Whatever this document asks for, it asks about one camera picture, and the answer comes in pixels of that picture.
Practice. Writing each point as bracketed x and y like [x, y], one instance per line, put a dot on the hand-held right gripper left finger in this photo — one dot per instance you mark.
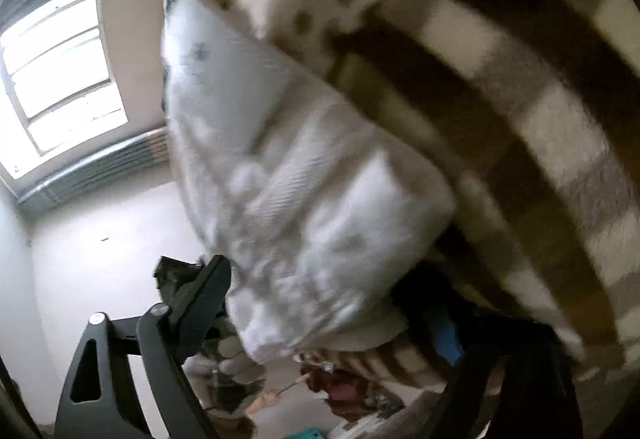
[200, 304]

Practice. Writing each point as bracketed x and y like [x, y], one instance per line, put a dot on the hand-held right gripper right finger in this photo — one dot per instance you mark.
[447, 339]

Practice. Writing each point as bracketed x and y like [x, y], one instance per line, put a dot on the white pants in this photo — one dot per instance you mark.
[300, 219]

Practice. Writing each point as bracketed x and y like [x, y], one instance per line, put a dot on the dark cluttered stand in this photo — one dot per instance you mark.
[172, 274]

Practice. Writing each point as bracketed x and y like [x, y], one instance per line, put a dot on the pile of clothes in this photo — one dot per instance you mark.
[345, 389]

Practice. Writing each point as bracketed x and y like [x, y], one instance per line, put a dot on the teal item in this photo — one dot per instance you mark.
[306, 434]

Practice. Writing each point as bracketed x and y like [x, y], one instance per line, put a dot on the brown checked blanket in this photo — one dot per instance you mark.
[525, 119]

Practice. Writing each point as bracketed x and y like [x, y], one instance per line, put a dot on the window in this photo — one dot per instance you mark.
[60, 84]

